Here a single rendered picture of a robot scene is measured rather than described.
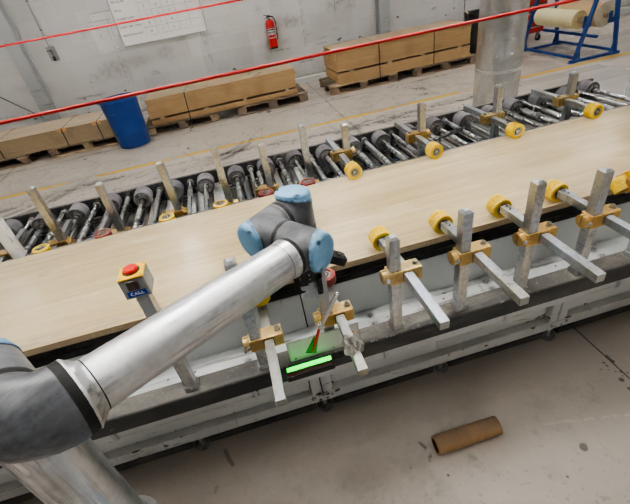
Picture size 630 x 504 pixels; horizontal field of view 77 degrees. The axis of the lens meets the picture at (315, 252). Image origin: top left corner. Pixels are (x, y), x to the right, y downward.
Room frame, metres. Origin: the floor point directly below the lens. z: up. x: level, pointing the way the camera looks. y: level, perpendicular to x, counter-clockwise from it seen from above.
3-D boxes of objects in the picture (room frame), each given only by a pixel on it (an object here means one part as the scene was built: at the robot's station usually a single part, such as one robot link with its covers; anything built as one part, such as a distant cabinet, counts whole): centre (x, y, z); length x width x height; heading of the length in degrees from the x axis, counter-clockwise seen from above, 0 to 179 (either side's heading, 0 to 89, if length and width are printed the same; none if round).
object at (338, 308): (1.00, -0.02, 0.85); 0.13 x 0.06 x 0.05; 98
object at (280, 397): (0.91, 0.20, 0.83); 0.43 x 0.03 x 0.04; 8
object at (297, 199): (0.91, 0.03, 1.32); 0.10 x 0.09 x 0.12; 135
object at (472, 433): (0.92, -0.51, 0.04); 0.30 x 0.08 x 0.08; 98
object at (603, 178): (1.12, -0.99, 0.90); 0.03 x 0.03 x 0.48; 8
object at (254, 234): (0.82, 0.10, 1.32); 0.12 x 0.12 x 0.09; 45
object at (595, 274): (1.08, -0.78, 0.95); 0.50 x 0.04 x 0.04; 8
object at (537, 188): (1.09, -0.74, 0.93); 0.03 x 0.03 x 0.48; 8
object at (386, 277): (1.03, -0.27, 0.95); 0.13 x 0.06 x 0.05; 98
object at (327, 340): (0.96, 0.03, 0.75); 0.26 x 0.01 x 0.10; 98
